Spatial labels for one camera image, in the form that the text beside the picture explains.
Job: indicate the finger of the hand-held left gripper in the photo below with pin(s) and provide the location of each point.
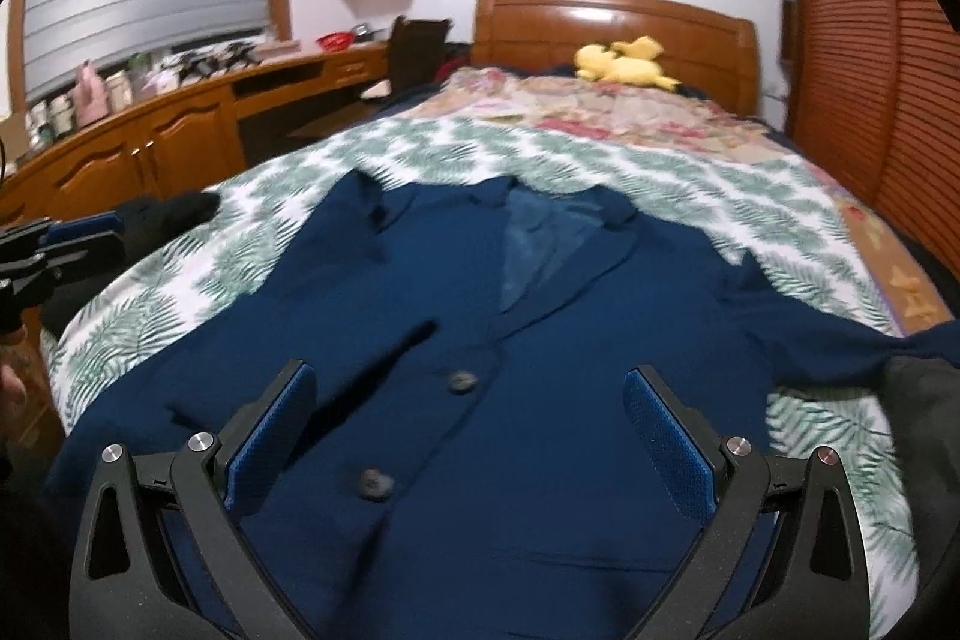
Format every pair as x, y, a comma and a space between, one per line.
86, 250
82, 226

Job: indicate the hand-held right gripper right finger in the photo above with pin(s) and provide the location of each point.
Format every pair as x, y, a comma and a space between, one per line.
667, 445

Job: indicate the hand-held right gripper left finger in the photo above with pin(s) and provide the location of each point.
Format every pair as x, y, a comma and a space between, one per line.
270, 430

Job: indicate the navy blue blazer jacket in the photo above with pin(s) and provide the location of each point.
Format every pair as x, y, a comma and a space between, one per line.
450, 280

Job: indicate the person's left hand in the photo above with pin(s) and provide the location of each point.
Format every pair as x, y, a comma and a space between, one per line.
11, 389

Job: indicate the black cloth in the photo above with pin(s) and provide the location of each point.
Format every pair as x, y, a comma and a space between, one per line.
172, 212

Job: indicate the row of small jars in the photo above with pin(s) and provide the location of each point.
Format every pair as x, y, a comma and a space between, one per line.
51, 119

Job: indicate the pink bottle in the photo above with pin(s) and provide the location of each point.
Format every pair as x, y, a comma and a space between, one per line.
90, 96

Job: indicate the wooden desk cabinet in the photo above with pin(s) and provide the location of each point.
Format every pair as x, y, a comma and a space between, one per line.
187, 123

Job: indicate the leaf print bedsheet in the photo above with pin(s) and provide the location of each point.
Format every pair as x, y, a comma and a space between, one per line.
675, 183

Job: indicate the dark grey cloth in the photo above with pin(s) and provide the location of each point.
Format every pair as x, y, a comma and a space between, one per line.
930, 415

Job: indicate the red basket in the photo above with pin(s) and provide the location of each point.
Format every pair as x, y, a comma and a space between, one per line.
335, 42

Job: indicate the metal bowl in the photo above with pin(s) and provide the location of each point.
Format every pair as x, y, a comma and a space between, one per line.
363, 30

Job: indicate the floral quilt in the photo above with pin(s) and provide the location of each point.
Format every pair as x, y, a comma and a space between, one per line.
600, 108

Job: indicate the dark wooden chair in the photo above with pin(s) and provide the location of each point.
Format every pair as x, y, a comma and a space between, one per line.
420, 51

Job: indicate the yellow plush toy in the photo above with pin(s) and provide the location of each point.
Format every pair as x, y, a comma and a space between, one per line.
622, 66

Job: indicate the red cloth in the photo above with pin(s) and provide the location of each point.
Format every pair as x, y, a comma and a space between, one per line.
456, 61

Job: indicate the wooden headboard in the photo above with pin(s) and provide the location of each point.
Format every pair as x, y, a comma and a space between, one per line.
540, 29

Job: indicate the wooden wardrobe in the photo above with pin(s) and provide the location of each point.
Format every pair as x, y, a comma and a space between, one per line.
847, 48

